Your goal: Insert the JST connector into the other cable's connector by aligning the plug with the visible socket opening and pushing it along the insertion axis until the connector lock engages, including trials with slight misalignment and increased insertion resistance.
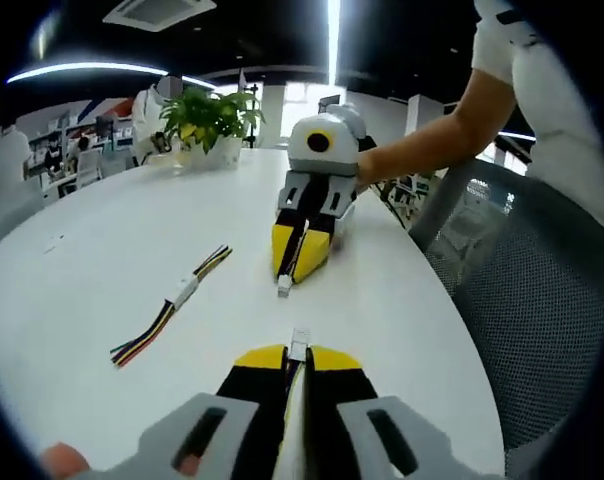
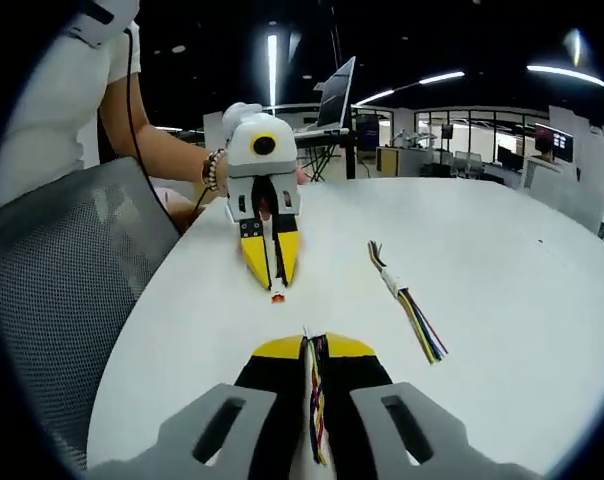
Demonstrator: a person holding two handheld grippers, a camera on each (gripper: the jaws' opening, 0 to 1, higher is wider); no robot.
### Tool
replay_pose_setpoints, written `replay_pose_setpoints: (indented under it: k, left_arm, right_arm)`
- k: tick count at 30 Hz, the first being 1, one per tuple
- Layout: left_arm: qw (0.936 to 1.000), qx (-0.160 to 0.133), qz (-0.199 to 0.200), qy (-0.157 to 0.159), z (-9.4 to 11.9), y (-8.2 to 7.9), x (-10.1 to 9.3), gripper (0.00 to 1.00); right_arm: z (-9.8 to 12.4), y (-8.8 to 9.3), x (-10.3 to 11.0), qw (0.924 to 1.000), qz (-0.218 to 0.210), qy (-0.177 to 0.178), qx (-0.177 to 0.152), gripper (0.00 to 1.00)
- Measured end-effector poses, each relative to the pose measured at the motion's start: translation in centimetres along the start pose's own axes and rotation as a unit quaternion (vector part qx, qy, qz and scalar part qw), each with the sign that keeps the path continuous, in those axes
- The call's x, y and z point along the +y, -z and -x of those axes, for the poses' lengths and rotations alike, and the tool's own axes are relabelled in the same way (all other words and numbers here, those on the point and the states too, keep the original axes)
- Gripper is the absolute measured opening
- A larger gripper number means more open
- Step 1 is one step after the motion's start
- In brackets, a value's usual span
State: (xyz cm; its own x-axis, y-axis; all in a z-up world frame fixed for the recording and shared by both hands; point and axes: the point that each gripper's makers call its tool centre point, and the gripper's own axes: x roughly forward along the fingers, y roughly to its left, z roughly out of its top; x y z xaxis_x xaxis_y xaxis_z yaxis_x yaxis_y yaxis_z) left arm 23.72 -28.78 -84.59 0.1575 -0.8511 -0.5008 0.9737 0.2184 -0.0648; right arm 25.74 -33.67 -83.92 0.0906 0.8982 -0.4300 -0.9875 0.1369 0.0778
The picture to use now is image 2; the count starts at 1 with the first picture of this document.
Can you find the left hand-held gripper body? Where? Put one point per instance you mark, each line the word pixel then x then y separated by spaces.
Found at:
pixel 264 145

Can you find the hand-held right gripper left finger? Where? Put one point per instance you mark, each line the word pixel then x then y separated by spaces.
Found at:
pixel 232 425

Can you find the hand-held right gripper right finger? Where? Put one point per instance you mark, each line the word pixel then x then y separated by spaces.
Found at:
pixel 382 425

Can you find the person's left hand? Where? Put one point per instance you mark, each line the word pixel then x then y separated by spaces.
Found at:
pixel 222 177

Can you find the white standing desk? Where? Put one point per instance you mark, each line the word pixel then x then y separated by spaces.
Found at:
pixel 322 132

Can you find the straight ceiling light strip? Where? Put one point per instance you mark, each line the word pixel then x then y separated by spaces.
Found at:
pixel 272 67
pixel 412 87

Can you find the large monitor on stand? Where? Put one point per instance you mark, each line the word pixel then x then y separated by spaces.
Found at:
pixel 336 95

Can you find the wooden cabinet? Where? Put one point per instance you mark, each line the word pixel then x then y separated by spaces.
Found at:
pixel 386 161

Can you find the grey mesh office chair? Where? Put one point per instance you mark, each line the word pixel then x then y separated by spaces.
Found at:
pixel 72 275

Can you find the white worn device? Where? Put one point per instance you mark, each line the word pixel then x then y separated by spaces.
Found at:
pixel 104 20

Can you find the person's white shirt torso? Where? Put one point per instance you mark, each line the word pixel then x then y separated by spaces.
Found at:
pixel 57 115

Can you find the black monitor with red screen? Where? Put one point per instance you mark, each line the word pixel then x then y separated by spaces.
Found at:
pixel 554 140

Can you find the long curved ceiling light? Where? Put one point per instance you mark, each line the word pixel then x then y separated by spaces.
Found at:
pixel 567 74

